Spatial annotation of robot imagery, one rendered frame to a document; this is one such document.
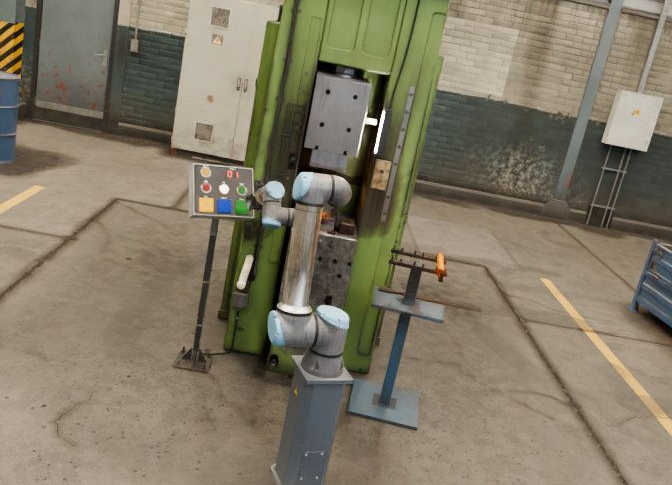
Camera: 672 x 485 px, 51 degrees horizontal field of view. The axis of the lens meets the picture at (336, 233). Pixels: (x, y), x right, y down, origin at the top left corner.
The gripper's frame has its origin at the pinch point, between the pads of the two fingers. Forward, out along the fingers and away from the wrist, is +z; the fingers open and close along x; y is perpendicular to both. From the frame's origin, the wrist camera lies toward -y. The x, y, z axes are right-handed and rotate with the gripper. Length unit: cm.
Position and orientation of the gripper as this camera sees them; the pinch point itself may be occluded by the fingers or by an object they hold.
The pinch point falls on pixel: (249, 201)
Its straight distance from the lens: 372.9
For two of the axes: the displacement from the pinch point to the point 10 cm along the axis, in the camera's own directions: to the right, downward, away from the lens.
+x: 8.8, 0.4, 4.7
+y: 0.5, 9.8, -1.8
